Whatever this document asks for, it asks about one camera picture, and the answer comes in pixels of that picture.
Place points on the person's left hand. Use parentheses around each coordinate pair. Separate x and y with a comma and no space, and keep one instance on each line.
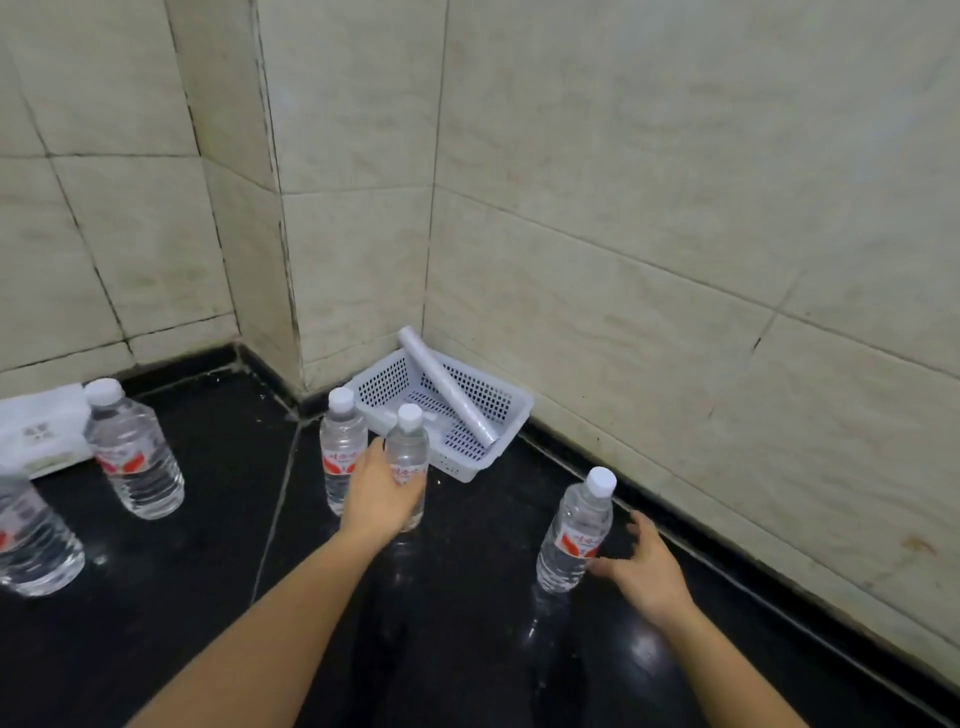
(371,506)

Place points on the clear water bottle red label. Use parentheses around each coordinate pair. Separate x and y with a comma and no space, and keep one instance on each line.
(135,457)
(34,540)
(576,536)
(409,450)
(341,442)

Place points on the person's left thumb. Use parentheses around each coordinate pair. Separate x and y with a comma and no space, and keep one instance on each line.
(409,502)

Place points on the person's right forearm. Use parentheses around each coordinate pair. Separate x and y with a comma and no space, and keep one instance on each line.
(720,675)

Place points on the person's right thumb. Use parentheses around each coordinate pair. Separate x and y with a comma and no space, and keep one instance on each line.
(606,568)

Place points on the white perforated plastic basket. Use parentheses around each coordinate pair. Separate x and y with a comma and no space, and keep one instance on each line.
(480,405)

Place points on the person's right hand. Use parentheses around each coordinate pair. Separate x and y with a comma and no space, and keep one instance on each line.
(652,577)

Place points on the white wall socket box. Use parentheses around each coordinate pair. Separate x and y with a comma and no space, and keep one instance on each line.
(41,431)

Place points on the person's left forearm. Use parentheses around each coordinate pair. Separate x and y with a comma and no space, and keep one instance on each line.
(277,645)

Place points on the white rolled paper tube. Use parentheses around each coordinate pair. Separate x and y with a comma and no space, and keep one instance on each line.
(448,386)

